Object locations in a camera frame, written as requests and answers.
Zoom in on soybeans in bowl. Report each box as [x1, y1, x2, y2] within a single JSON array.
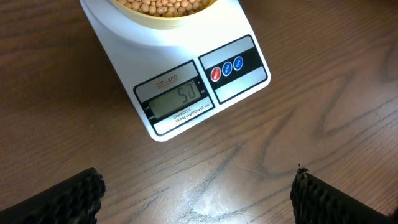
[[114, 0, 215, 18]]

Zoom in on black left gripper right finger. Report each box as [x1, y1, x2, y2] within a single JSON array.
[[290, 168, 397, 224]]

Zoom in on yellow bowl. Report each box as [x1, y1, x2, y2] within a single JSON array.
[[110, 0, 216, 30]]

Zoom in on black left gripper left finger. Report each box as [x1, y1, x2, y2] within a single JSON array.
[[1, 168, 106, 224]]

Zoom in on white kitchen scale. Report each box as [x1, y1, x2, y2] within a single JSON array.
[[81, 0, 271, 142]]

